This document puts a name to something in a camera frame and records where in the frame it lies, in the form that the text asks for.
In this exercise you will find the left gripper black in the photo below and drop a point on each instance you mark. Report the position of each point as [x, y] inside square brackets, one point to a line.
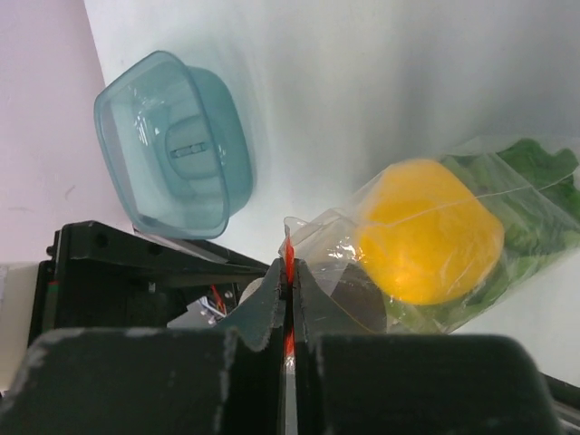
[100, 276]

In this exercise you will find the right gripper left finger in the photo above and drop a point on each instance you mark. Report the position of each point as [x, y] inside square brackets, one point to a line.
[226, 379]

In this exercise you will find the clear zip top bag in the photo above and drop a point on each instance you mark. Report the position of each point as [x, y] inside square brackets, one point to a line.
[328, 247]

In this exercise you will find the teal plastic container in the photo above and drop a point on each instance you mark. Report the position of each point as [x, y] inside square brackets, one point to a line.
[175, 149]

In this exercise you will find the fake green lettuce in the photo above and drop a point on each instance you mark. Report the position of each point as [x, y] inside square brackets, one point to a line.
[532, 191]

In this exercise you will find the fake yellow lemon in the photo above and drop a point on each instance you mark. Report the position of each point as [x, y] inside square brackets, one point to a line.
[423, 237]

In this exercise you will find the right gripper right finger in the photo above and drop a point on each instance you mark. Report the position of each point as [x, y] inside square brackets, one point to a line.
[350, 381]

